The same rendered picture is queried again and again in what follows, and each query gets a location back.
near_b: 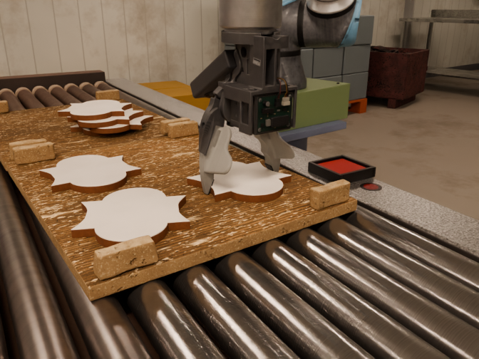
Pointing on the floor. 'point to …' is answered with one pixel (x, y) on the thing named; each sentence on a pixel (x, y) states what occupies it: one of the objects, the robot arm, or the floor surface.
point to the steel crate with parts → (396, 74)
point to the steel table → (464, 16)
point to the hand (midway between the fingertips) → (239, 179)
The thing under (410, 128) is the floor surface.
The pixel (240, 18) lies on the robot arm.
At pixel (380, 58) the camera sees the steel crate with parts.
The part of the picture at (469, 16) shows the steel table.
